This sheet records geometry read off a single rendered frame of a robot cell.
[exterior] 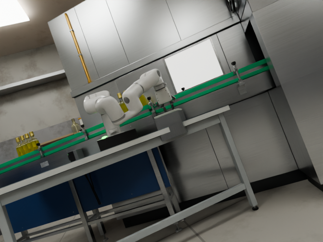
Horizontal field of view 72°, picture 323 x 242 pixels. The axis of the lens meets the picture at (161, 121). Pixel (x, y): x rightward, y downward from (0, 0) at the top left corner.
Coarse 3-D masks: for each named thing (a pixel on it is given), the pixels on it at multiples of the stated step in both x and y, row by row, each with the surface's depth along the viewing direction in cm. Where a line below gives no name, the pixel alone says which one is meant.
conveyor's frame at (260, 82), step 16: (256, 80) 157; (272, 80) 155; (208, 96) 165; (224, 96) 163; (240, 96) 160; (160, 112) 175; (192, 112) 169; (128, 128) 171; (144, 128) 168; (80, 144) 182; (96, 144) 178; (48, 160) 190; (64, 160) 186; (0, 176) 202; (16, 176) 198
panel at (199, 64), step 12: (192, 48) 185; (204, 48) 182; (168, 60) 190; (180, 60) 187; (192, 60) 185; (204, 60) 183; (216, 60) 181; (180, 72) 188; (192, 72) 185; (204, 72) 183; (216, 72) 181; (180, 84) 188; (192, 84) 186
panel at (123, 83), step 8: (184, 48) 186; (168, 56) 189; (216, 56) 180; (152, 64) 193; (160, 64) 191; (136, 72) 197; (144, 72) 195; (168, 72) 190; (120, 80) 201; (128, 80) 199; (136, 80) 197; (168, 80) 190; (208, 80) 182; (120, 88) 201; (152, 88) 194; (168, 88) 191; (152, 96) 194
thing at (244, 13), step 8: (240, 0) 156; (248, 0) 141; (256, 0) 140; (264, 0) 139; (272, 0) 138; (240, 8) 163; (248, 8) 144; (256, 8) 140; (240, 16) 171; (248, 16) 151; (248, 24) 161
